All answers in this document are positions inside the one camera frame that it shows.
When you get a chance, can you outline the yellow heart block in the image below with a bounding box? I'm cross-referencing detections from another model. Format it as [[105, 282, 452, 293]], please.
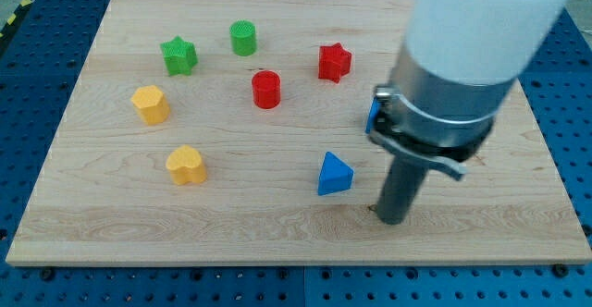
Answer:
[[166, 145, 207, 185]]

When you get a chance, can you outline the wooden board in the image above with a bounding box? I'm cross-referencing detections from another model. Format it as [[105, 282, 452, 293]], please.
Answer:
[[6, 0, 591, 267]]

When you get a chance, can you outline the green cylinder block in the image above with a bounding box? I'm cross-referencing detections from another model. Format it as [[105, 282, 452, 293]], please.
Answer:
[[229, 19, 257, 56]]

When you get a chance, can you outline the yellow hexagon block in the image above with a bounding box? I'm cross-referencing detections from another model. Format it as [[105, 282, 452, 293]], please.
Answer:
[[130, 85, 170, 126]]

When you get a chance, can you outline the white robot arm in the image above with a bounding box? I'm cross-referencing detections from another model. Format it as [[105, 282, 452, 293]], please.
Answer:
[[369, 0, 567, 225]]

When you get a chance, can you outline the blue triangle block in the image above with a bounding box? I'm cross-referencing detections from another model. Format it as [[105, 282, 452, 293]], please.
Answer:
[[317, 152, 354, 196]]

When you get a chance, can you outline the green star block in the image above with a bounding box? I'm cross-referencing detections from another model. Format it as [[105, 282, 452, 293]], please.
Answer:
[[160, 36, 198, 76]]

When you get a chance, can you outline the blue block behind arm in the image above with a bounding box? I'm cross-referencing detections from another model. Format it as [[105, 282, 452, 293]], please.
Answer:
[[364, 99, 380, 134]]

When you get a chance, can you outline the red cylinder block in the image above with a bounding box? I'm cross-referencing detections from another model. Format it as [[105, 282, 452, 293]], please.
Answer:
[[252, 70, 281, 109]]

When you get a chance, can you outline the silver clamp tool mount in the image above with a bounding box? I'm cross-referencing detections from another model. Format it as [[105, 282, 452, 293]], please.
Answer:
[[368, 43, 513, 180]]

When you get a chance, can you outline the red star block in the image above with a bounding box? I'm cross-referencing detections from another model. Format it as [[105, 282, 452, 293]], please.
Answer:
[[318, 43, 352, 83]]

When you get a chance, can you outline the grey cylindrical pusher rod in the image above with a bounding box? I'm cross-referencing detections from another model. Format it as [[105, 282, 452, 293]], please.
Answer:
[[376, 157, 427, 225]]

